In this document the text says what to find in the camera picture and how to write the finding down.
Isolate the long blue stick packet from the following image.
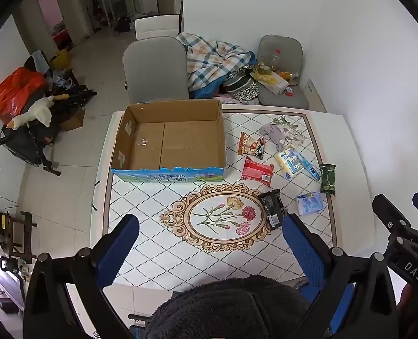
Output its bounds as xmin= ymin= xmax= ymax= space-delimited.
xmin=294 ymin=150 xmax=322 ymax=181

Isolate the yellow and white packet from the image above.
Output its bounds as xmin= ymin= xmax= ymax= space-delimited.
xmin=253 ymin=69 xmax=289 ymax=94

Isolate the clear plastic bottle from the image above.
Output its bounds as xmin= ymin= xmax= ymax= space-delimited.
xmin=267 ymin=47 xmax=280 ymax=71

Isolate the white goose plush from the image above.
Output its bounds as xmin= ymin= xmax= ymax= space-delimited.
xmin=7 ymin=94 xmax=70 ymax=129

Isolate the orange cartoon snack packet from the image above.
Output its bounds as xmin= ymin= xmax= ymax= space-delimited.
xmin=238 ymin=131 xmax=268 ymax=160

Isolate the white chair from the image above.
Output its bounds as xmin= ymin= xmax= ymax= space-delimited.
xmin=135 ymin=14 xmax=180 ymax=41

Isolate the dark fleece garment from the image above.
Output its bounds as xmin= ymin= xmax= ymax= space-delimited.
xmin=145 ymin=277 xmax=312 ymax=339

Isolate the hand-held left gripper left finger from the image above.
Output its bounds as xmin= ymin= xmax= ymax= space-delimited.
xmin=23 ymin=214 xmax=140 ymax=339

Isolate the orange plastic bag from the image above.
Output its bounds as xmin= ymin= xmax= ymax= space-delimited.
xmin=0 ymin=68 xmax=47 ymax=124

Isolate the white flat board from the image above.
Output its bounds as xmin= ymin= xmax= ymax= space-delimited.
xmin=304 ymin=79 xmax=328 ymax=114

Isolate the yellow and blue packet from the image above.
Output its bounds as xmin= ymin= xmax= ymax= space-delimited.
xmin=275 ymin=148 xmax=305 ymax=179

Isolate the small brown cardboard box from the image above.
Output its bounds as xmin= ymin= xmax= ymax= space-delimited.
xmin=59 ymin=108 xmax=86 ymax=132

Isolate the black folded stroller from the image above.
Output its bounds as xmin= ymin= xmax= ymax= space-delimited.
xmin=0 ymin=74 xmax=98 ymax=176

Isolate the dark green snack packet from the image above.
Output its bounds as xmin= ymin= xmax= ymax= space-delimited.
xmin=318 ymin=163 xmax=337 ymax=196

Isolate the striped bag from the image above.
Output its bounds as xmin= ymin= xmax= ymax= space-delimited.
xmin=222 ymin=74 xmax=255 ymax=94

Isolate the grey sock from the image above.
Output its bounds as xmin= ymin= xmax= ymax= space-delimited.
xmin=259 ymin=123 xmax=294 ymax=151

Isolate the grey fabric chair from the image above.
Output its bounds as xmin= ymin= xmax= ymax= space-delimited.
xmin=122 ymin=36 xmax=189 ymax=105

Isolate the dark wooden rack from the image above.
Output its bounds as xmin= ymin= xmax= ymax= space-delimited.
xmin=0 ymin=201 xmax=38 ymax=258

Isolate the light blue cloth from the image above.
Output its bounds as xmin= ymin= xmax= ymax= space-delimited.
xmin=32 ymin=50 xmax=50 ymax=75

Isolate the light blue tissue packet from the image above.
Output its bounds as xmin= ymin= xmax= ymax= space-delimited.
xmin=296 ymin=191 xmax=324 ymax=217

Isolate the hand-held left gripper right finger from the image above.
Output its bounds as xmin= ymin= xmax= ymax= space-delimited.
xmin=283 ymin=214 xmax=399 ymax=339

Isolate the red snack packet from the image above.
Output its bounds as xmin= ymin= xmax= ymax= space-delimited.
xmin=241 ymin=156 xmax=274 ymax=186

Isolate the black snack packet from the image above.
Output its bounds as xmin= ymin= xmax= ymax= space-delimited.
xmin=258 ymin=190 xmax=288 ymax=230

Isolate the grey chair holding clutter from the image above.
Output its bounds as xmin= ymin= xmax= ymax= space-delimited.
xmin=257 ymin=34 xmax=310 ymax=110

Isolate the yellow bag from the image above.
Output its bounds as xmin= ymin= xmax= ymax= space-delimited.
xmin=50 ymin=49 xmax=70 ymax=71

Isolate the black and white patterned bag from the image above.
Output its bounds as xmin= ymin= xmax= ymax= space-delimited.
xmin=230 ymin=65 xmax=261 ymax=101

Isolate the plaid blanket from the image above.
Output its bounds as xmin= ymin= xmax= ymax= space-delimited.
xmin=176 ymin=32 xmax=257 ymax=100

